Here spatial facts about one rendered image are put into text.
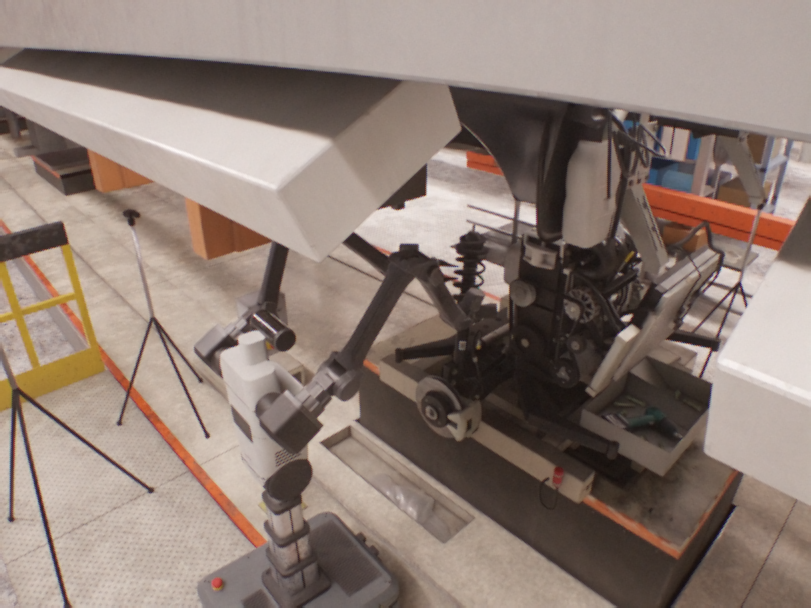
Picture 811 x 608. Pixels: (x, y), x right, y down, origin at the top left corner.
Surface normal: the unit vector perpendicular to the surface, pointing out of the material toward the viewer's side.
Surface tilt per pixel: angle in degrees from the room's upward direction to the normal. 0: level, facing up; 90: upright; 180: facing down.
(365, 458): 0
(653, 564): 90
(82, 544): 0
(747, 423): 117
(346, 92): 27
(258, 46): 90
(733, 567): 0
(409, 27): 90
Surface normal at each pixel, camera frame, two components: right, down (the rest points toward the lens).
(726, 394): -0.65, 0.69
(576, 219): -0.71, 0.46
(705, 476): 0.00, -0.88
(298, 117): -0.32, -0.64
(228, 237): 0.69, 0.34
